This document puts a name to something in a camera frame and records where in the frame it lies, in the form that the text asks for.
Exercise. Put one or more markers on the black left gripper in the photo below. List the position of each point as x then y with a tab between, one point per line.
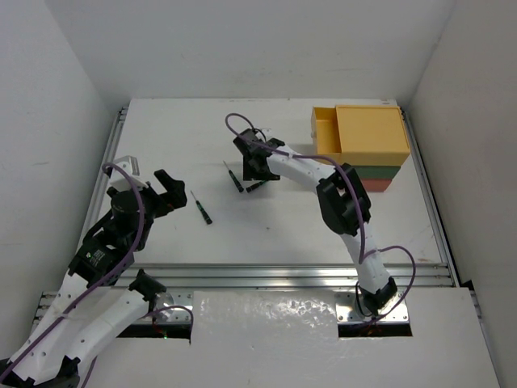
160	199

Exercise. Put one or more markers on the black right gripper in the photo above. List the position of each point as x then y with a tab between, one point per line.
251	174

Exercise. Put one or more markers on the yellow top drawer box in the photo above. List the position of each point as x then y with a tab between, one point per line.
361	135

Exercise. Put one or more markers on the green drawer box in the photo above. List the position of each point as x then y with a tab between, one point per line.
377	172

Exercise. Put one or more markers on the red bottom drawer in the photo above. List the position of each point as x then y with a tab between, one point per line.
376	185

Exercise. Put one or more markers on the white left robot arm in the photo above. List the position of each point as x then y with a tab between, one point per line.
62	349

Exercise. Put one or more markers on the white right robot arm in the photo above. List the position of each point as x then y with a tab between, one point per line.
343	202

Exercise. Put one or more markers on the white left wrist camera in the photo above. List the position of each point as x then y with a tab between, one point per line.
125	171

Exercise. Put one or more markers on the aluminium frame rail front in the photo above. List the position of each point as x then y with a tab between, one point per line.
278	276

